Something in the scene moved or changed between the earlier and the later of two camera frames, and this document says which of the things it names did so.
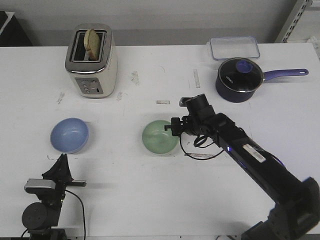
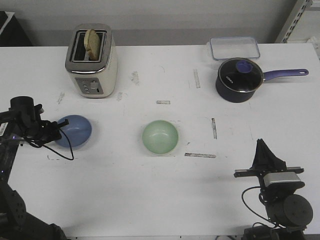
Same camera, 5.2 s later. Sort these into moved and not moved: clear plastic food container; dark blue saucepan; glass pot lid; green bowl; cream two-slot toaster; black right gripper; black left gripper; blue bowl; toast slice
Moved: blue bowl; black left gripper; black right gripper
Not moved: cream two-slot toaster; glass pot lid; clear plastic food container; dark blue saucepan; green bowl; toast slice
